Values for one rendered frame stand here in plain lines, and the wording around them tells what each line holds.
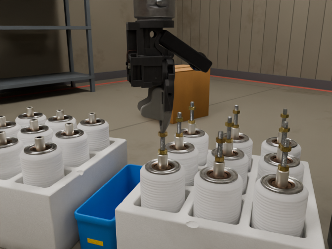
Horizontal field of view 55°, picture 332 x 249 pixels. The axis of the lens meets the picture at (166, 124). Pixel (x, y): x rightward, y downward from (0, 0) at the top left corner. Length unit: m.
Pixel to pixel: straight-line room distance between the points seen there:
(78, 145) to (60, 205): 0.17
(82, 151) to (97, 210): 0.16
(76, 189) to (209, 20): 3.22
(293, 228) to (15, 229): 0.62
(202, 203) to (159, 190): 0.09
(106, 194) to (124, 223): 0.24
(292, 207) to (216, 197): 0.13
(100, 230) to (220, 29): 3.19
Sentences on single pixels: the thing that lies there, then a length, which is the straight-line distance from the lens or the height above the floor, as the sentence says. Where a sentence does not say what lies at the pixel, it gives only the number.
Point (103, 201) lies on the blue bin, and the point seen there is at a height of 0.08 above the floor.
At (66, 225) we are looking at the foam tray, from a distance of 0.84.
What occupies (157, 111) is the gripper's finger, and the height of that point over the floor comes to 0.38.
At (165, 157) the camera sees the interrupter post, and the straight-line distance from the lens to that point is 0.65.
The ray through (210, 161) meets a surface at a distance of 0.73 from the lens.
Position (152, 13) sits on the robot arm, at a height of 0.55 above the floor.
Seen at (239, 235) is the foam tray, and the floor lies 0.18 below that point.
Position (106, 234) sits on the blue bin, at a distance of 0.78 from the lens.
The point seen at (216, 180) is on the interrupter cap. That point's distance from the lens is 0.62.
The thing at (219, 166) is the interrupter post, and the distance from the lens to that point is 0.63.
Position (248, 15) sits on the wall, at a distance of 3.55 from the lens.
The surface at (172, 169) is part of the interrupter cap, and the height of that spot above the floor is 0.25.
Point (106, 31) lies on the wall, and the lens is 3.50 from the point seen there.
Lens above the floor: 0.53
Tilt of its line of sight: 17 degrees down
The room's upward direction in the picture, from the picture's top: straight up
